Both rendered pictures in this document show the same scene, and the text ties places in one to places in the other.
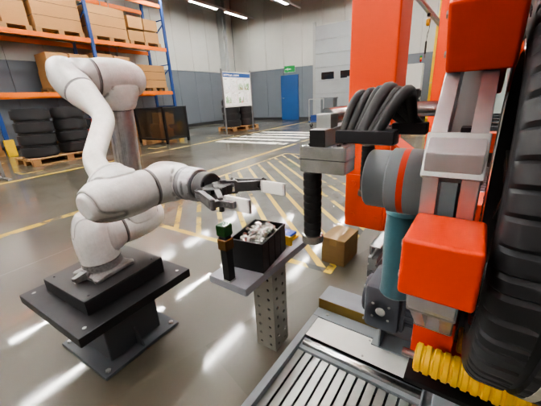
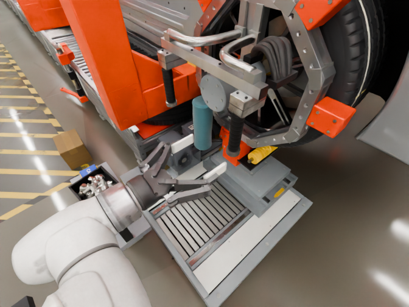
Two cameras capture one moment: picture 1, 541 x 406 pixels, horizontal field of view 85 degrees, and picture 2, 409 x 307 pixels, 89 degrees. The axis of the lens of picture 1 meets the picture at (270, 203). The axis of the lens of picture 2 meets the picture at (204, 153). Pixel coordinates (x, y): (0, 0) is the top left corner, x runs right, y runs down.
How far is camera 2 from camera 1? 0.68 m
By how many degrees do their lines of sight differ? 67
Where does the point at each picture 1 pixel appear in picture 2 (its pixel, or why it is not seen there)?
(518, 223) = (351, 93)
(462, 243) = (348, 109)
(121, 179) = (117, 292)
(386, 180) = not seen: hidden behind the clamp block
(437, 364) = (262, 154)
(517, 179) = (352, 79)
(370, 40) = not seen: outside the picture
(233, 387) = (157, 276)
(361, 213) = (132, 116)
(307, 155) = (248, 106)
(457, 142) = (328, 69)
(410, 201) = not seen: hidden behind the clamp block
